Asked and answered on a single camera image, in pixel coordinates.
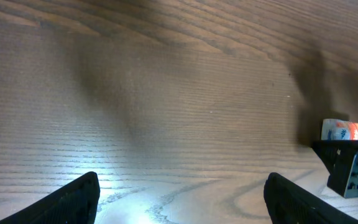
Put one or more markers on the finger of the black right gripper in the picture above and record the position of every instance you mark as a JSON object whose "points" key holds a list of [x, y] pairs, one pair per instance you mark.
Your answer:
{"points": [[340, 157]]}

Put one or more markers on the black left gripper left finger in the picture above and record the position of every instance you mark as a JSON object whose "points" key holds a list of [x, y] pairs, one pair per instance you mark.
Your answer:
{"points": [[75, 202]]}

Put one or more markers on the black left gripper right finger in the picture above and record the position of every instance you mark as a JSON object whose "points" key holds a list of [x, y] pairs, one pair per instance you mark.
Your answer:
{"points": [[288, 203]]}

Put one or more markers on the orange small carton box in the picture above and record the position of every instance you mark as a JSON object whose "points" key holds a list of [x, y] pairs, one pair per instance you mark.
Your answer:
{"points": [[336, 129]]}

